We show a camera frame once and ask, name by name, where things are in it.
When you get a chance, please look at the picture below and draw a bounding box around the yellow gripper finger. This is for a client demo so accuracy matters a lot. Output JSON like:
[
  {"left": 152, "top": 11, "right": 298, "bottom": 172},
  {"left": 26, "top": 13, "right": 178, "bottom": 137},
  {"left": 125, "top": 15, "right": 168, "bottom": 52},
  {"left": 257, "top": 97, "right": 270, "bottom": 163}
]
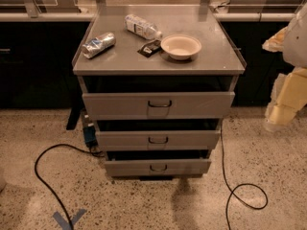
[
  {"left": 264, "top": 67, "right": 307, "bottom": 132},
  {"left": 262, "top": 28, "right": 287, "bottom": 53}
]

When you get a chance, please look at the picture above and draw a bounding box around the grey drawer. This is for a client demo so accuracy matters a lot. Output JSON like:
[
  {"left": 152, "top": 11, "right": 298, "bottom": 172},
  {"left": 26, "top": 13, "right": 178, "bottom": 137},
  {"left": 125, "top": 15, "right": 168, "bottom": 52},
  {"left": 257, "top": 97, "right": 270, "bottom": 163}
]
[
  {"left": 83, "top": 92, "right": 235, "bottom": 121},
  {"left": 105, "top": 158, "right": 211, "bottom": 177},
  {"left": 96, "top": 130, "right": 220, "bottom": 151}
]

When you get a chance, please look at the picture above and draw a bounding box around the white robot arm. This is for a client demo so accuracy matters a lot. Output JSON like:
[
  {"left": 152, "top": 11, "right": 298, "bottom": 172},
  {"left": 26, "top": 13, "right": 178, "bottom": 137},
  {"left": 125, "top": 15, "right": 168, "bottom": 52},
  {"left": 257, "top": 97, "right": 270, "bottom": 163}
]
[{"left": 262, "top": 4, "right": 307, "bottom": 132}]

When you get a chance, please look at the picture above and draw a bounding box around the grey metal drawer cabinet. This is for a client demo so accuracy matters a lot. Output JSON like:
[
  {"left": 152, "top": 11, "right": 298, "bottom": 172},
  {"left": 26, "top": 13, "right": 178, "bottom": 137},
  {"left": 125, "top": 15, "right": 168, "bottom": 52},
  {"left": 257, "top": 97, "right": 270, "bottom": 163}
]
[{"left": 71, "top": 4, "right": 248, "bottom": 181}]

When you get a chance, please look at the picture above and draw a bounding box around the grey bottom drawer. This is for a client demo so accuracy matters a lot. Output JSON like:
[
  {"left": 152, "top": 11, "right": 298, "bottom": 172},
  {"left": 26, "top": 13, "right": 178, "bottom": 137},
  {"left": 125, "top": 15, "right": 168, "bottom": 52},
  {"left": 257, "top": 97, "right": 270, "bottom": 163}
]
[{"left": 105, "top": 158, "right": 211, "bottom": 177}]

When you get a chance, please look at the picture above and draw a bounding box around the grey top drawer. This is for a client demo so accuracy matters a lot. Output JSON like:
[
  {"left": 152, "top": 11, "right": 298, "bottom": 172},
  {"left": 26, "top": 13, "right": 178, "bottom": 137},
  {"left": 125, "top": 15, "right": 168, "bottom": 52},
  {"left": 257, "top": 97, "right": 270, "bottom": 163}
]
[{"left": 83, "top": 92, "right": 235, "bottom": 121}]

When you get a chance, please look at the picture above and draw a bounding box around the white paper bowl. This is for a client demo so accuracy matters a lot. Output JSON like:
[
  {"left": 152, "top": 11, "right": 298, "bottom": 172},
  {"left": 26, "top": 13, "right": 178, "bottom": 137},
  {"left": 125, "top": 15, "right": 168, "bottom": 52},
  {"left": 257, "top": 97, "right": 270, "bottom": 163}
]
[{"left": 161, "top": 34, "right": 202, "bottom": 60}]

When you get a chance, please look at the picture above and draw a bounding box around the black snack packet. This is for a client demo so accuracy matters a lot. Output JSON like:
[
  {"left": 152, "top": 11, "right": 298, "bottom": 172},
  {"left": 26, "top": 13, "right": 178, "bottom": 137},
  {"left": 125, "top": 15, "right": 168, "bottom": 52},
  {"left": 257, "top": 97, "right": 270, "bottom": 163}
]
[{"left": 138, "top": 39, "right": 161, "bottom": 58}]

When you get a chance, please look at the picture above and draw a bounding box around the clear plastic water bottle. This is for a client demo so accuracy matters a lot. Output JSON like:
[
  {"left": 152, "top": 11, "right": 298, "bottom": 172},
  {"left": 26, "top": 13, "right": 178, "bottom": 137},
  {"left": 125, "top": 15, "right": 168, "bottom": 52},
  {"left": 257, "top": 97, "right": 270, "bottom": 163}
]
[{"left": 124, "top": 14, "right": 162, "bottom": 40}]

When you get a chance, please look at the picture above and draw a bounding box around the crushed silver can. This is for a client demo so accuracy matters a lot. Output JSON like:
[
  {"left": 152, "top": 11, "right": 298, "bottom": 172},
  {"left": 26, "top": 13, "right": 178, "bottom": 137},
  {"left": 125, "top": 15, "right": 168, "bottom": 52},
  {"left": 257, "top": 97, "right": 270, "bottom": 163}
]
[{"left": 82, "top": 33, "right": 116, "bottom": 59}]

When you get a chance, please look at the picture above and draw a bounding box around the blue power adapter box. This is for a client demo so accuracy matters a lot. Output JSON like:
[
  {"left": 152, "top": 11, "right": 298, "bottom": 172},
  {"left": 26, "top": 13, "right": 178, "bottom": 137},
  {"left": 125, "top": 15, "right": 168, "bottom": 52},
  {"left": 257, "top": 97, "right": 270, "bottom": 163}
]
[{"left": 83, "top": 126, "right": 97, "bottom": 148}]

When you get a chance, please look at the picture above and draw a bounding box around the blue tape cross marker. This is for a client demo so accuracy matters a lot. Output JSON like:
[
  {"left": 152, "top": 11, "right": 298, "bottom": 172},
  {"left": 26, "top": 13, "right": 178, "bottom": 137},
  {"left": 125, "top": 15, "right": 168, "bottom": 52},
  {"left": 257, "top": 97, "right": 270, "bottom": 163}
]
[{"left": 52, "top": 208, "right": 88, "bottom": 230}]

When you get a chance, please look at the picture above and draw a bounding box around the black cable right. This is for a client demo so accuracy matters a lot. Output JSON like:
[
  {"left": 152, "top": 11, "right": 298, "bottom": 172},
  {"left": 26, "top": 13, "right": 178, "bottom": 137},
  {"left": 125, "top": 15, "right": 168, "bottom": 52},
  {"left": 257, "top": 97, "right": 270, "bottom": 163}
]
[{"left": 219, "top": 122, "right": 269, "bottom": 230}]

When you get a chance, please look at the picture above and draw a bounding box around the black cable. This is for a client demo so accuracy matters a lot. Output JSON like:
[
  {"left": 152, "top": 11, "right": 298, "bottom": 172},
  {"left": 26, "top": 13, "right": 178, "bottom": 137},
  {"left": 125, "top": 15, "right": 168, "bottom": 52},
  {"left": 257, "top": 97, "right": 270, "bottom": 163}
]
[
  {"left": 219, "top": 122, "right": 269, "bottom": 230},
  {"left": 34, "top": 143, "right": 106, "bottom": 230}
]

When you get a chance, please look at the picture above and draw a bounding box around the black cable left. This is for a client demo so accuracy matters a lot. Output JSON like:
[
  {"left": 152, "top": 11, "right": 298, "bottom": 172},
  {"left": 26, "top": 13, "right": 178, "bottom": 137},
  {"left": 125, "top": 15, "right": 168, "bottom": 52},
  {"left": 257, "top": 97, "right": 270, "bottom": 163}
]
[{"left": 34, "top": 143, "right": 106, "bottom": 230}]

